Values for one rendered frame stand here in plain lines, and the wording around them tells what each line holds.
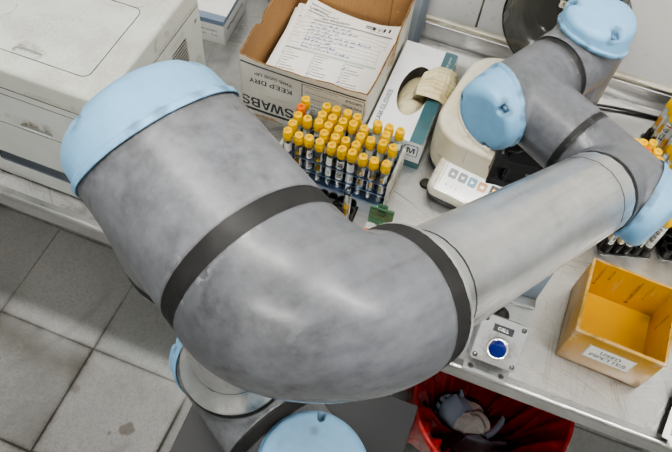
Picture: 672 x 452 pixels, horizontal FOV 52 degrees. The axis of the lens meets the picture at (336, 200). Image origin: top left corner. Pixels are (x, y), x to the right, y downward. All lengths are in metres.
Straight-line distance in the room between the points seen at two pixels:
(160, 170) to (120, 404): 1.67
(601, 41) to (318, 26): 0.78
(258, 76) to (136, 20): 0.27
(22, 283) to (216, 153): 1.89
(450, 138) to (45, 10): 0.66
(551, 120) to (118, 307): 1.65
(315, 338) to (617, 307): 0.92
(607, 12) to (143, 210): 0.52
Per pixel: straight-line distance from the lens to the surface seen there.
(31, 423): 2.07
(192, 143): 0.38
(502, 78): 0.68
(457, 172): 1.22
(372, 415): 0.99
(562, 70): 0.72
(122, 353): 2.08
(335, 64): 1.34
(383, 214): 1.09
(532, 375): 1.14
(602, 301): 1.23
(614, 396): 1.17
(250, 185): 0.37
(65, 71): 1.03
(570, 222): 0.53
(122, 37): 1.06
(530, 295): 1.17
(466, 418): 1.79
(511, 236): 0.47
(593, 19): 0.74
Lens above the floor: 1.89
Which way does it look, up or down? 56 degrees down
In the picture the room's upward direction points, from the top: 7 degrees clockwise
